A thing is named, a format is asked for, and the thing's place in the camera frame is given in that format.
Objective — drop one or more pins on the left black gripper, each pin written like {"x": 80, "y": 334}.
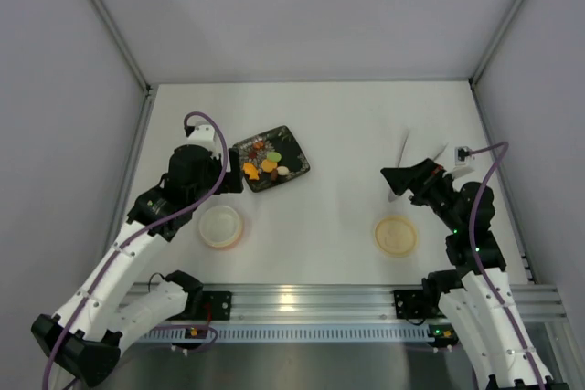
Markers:
{"x": 233, "y": 171}

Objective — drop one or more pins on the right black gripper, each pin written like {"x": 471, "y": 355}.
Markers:
{"x": 420, "y": 185}

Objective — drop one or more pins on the yellow round cookie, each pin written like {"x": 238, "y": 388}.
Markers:
{"x": 268, "y": 166}

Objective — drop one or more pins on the green macaron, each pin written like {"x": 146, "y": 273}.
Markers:
{"x": 274, "y": 157}

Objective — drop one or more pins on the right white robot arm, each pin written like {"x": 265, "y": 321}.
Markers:
{"x": 475, "y": 296}

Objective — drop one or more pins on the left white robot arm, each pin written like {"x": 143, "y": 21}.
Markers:
{"x": 89, "y": 333}

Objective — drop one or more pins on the black floral square plate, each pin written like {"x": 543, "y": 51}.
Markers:
{"x": 280, "y": 139}

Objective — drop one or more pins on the white round bowl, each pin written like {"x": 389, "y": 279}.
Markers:
{"x": 220, "y": 227}

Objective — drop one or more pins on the cream round lid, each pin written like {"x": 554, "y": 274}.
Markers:
{"x": 396, "y": 236}

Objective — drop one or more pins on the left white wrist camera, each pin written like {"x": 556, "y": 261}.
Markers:
{"x": 202, "y": 135}

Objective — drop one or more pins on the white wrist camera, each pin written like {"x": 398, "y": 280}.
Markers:
{"x": 463, "y": 162}
{"x": 202, "y": 135}

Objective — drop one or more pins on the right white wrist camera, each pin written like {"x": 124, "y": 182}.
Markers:
{"x": 463, "y": 162}

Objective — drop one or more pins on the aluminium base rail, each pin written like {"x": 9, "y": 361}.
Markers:
{"x": 305, "y": 304}

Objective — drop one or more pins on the grey slotted cable duct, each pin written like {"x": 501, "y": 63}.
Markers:
{"x": 325, "y": 333}

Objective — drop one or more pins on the right aluminium frame post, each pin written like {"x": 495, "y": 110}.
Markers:
{"x": 504, "y": 25}

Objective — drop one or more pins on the aluminium frame post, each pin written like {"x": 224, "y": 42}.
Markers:
{"x": 504, "y": 25}
{"x": 115, "y": 34}

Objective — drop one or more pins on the left aluminium frame post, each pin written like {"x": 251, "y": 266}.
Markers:
{"x": 115, "y": 34}

